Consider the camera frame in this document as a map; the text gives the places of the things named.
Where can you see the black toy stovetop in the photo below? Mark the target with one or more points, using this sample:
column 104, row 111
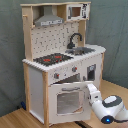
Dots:
column 52, row 59

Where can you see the white cupboard door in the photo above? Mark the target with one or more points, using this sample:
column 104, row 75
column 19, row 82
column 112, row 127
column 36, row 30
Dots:
column 91, row 70

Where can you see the grey range hood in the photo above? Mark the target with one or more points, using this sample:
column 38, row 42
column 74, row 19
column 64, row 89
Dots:
column 48, row 18

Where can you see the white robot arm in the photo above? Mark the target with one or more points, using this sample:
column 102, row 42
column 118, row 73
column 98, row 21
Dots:
column 108, row 110

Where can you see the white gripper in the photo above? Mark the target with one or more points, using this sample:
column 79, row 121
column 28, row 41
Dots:
column 94, row 94

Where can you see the white oven door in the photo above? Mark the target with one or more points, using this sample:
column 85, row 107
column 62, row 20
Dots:
column 69, row 102

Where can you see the red stove knob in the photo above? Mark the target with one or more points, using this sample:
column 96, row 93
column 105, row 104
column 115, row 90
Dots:
column 74, row 69
column 56, row 75

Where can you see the grey toy sink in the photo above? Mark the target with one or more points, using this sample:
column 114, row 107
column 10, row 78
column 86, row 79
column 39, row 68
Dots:
column 79, row 51

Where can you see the wooden toy kitchen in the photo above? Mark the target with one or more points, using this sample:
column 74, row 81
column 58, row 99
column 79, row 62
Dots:
column 46, row 40

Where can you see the white toy microwave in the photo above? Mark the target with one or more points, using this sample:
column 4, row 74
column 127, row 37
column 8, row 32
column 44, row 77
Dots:
column 77, row 11

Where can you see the black toy faucet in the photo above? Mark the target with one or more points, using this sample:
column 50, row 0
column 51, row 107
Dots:
column 73, row 40

